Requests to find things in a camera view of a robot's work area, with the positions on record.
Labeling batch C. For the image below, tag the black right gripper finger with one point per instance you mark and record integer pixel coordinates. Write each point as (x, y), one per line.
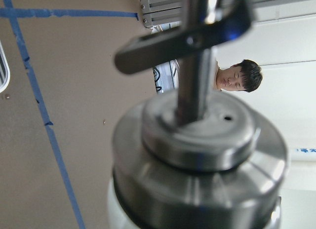
(149, 51)

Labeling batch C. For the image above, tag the glass sauce bottle metal cap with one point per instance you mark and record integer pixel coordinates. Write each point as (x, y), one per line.
(195, 158)

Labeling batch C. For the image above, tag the digital kitchen scale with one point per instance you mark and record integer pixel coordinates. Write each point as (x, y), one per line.
(4, 70)

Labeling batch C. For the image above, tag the seated person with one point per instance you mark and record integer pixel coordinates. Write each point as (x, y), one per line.
(245, 76)

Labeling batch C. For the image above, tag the aluminium frame post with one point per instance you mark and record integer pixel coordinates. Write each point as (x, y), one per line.
(158, 12)

